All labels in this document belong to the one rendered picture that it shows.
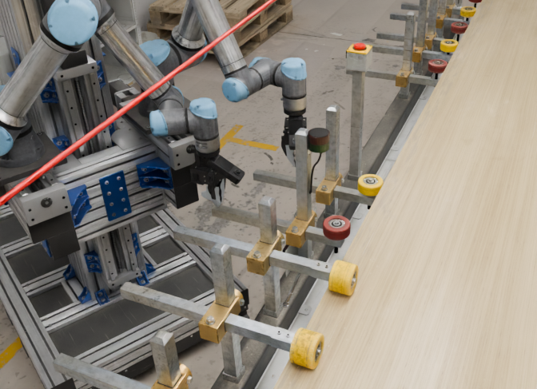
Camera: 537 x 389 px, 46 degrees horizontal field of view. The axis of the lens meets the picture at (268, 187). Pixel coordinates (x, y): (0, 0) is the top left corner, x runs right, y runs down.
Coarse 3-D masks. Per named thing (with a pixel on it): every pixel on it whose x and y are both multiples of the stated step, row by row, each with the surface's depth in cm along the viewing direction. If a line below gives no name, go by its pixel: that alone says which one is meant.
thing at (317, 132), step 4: (316, 128) 176; (320, 128) 176; (312, 132) 174; (316, 132) 174; (320, 132) 174; (324, 132) 174; (312, 136) 173; (316, 136) 173; (320, 136) 172; (324, 136) 172; (308, 152) 178; (308, 156) 179; (320, 156) 178; (316, 164) 180; (312, 168) 182; (312, 172) 183
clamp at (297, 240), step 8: (296, 216) 193; (312, 216) 193; (296, 224) 190; (304, 224) 190; (312, 224) 194; (288, 232) 187; (296, 232) 187; (304, 232) 188; (288, 240) 189; (296, 240) 187; (304, 240) 190
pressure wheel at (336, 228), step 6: (330, 216) 186; (336, 216) 186; (342, 216) 186; (324, 222) 184; (330, 222) 184; (336, 222) 183; (342, 222) 184; (348, 222) 184; (324, 228) 183; (330, 228) 182; (336, 228) 181; (342, 228) 181; (348, 228) 182; (324, 234) 184; (330, 234) 182; (336, 234) 181; (342, 234) 181; (348, 234) 183; (336, 252) 189
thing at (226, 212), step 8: (216, 208) 200; (224, 208) 200; (232, 208) 200; (216, 216) 201; (224, 216) 200; (232, 216) 198; (240, 216) 197; (248, 216) 196; (256, 216) 196; (248, 224) 197; (256, 224) 196; (280, 224) 192; (288, 224) 192; (312, 232) 188; (320, 232) 188; (312, 240) 189; (320, 240) 188; (328, 240) 186; (336, 240) 185
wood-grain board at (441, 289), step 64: (512, 0) 341; (448, 64) 275; (512, 64) 272; (448, 128) 228; (512, 128) 226; (384, 192) 197; (448, 192) 195; (512, 192) 194; (384, 256) 171; (448, 256) 170; (512, 256) 169; (320, 320) 153; (384, 320) 152; (448, 320) 151; (512, 320) 150; (320, 384) 137; (384, 384) 137; (448, 384) 136; (512, 384) 135
